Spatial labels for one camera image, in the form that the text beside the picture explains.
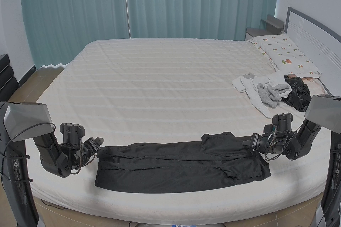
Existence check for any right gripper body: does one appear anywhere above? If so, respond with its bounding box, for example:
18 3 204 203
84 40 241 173
250 133 278 154

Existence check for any black T-shirt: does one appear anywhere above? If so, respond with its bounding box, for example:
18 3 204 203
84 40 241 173
94 132 272 193

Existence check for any pile of clothes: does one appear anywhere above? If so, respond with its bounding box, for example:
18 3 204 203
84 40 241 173
231 72 292 118

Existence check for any black chest of drawers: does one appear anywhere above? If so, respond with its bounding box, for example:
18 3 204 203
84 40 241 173
0 54 19 101

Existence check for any grey bedside table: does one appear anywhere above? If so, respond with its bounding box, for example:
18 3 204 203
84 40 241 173
245 14 285 41

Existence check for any black cable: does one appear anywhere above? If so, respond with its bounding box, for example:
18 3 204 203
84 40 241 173
41 200 67 210
4 122 56 160

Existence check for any white printed pillow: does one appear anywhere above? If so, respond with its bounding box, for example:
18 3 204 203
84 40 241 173
246 31 323 79

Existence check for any black garment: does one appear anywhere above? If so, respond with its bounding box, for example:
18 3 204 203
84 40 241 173
282 76 312 112

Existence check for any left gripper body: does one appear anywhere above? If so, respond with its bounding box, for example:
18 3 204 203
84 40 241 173
80 138 99 165

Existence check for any bed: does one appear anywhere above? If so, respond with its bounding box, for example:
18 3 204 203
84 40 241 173
25 6 341 224

